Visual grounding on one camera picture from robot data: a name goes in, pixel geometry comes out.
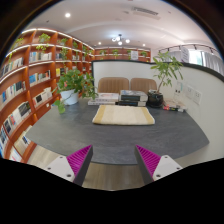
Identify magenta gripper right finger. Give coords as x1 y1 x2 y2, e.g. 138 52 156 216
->
134 145 182 185

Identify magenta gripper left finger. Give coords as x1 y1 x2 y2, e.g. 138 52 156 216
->
45 145 93 186

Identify cream striped folded towel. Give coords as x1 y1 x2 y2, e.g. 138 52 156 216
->
92 105 155 125

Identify dark book stack middle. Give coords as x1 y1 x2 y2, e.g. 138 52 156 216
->
118 90 148 107

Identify white book stack left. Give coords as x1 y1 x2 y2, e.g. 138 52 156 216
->
88 93 119 105

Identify right tan chair back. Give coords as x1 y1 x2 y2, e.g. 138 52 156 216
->
130 78 157 93

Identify tan chair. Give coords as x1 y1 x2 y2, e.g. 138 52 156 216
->
130 78 157 93
98 77 129 93

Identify green plant in white pot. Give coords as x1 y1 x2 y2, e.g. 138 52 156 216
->
54 69 97 114

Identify left tan chair back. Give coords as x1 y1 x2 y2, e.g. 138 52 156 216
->
98 77 129 93

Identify tall plant in black pot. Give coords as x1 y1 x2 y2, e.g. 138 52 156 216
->
148 52 183 108

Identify orange wooden bookshelf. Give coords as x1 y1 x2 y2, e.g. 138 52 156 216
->
0 28 95 162

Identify ceiling lamp cluster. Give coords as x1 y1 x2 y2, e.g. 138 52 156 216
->
111 34 130 46

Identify white wall sockets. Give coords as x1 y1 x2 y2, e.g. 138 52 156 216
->
185 86 202 104

